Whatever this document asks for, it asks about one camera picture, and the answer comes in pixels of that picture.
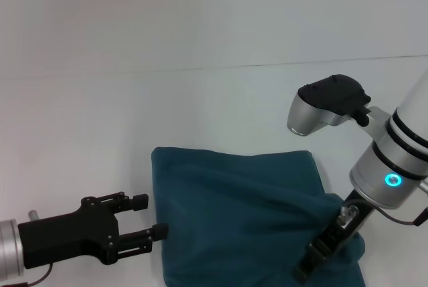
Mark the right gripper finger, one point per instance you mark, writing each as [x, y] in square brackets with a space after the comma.
[312, 263]

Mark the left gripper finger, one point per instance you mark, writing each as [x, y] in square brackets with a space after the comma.
[138, 201]
[160, 231]

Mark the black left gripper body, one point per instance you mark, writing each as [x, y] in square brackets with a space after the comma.
[67, 237]

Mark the teal blue t-shirt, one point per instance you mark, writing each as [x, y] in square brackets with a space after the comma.
[234, 206]

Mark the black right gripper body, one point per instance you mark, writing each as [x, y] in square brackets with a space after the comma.
[344, 226]

